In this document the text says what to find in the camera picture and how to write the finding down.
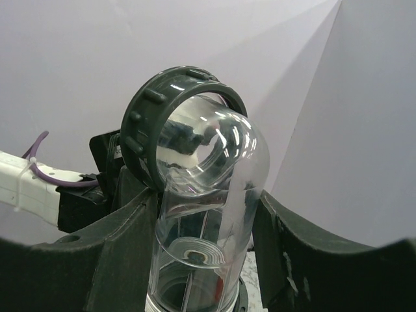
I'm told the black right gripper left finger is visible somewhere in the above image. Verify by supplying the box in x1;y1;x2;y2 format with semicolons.
1;190;157;311

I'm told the floral table mat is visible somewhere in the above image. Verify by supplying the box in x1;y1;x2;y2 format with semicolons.
241;252;265;312

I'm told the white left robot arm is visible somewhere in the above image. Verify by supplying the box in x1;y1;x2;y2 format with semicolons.
1;130;124;233

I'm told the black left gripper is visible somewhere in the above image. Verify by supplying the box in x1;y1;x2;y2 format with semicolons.
57;130;129;233

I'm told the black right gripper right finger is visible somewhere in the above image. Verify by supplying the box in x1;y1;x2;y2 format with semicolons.
253;192;415;311

